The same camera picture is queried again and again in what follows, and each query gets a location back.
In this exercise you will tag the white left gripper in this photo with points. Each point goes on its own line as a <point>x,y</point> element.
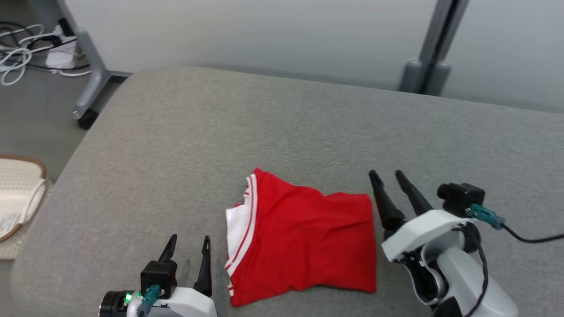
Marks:
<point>189,306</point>

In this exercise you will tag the grey metal table leg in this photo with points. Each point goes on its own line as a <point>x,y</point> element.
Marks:
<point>94,70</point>

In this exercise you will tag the grey partition post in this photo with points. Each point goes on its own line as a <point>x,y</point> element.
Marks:
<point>434,53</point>

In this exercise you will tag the red and white shirt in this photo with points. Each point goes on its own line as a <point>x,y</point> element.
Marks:
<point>308,237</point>

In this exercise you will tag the black caster wheel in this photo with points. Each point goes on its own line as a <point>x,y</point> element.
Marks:
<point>87,119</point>

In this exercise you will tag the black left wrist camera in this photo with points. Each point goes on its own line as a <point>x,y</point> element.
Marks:
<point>158,275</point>

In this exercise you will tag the white laundry basket brown rim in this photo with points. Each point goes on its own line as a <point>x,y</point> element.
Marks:
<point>17,189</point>

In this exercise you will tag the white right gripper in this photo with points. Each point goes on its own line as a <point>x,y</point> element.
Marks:
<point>423,231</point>

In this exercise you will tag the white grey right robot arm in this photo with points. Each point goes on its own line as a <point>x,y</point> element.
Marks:
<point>462,281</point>

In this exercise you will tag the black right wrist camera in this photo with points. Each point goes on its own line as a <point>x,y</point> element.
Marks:
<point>460,198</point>

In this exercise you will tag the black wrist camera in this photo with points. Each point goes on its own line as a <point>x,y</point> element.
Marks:
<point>158,275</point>
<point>460,198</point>

